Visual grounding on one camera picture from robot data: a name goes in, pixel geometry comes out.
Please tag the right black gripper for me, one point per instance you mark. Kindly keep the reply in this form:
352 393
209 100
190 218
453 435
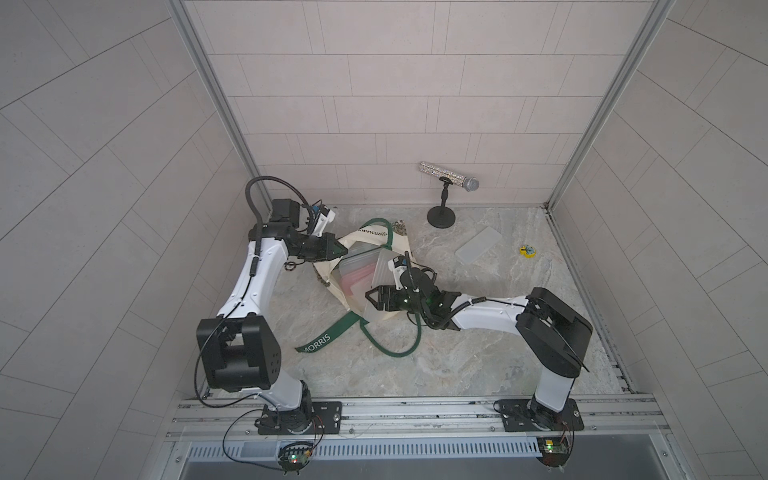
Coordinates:
390 301

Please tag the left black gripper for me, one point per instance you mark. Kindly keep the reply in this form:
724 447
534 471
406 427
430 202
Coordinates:
324 252

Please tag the cream canvas tote bag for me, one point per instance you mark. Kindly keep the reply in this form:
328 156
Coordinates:
382 240

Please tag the clear translucent pencil case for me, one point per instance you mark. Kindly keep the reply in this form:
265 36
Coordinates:
478 245

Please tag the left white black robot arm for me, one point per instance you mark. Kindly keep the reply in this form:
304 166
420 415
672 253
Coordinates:
238 350

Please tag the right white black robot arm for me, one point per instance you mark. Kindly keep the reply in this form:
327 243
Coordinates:
558 336

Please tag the pink translucent pencil case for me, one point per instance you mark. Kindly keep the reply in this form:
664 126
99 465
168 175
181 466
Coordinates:
351 272

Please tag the black microphone stand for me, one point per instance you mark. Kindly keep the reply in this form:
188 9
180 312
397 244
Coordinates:
442 217

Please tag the silver glitter microphone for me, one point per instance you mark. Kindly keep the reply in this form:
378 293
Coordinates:
468 183

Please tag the small yellow toy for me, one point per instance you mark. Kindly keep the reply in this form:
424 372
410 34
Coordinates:
527 251

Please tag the left green circuit board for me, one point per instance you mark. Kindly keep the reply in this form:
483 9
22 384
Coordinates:
295 456

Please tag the green circuit board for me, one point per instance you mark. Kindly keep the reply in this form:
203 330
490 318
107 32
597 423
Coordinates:
295 456
555 451

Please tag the right green circuit board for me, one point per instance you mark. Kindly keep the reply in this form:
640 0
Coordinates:
555 451

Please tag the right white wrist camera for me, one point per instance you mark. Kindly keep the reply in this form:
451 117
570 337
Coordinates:
401 269

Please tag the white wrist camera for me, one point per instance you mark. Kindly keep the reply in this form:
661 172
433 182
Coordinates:
401 269
323 217

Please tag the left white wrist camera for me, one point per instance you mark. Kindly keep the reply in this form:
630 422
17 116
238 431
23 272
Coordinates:
323 217

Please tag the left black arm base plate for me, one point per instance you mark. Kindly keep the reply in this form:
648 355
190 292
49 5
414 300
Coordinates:
319 417

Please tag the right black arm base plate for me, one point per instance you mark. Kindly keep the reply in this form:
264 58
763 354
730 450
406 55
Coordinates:
528 415

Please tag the aluminium mounting rail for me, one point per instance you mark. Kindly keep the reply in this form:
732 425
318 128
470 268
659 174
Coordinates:
403 417

